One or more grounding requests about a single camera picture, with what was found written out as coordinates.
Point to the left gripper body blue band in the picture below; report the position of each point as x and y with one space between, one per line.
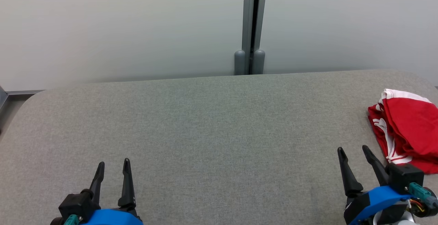
77 206

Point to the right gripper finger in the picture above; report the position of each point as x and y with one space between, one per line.
349 179
378 165

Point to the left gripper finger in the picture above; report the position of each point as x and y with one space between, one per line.
127 187
97 184

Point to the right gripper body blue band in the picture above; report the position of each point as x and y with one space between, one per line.
376 201

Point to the red shirt with striped trim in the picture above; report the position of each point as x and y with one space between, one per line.
379 142

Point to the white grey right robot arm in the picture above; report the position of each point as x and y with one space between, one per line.
407 220

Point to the grey metal partition post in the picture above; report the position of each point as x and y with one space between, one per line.
248 13

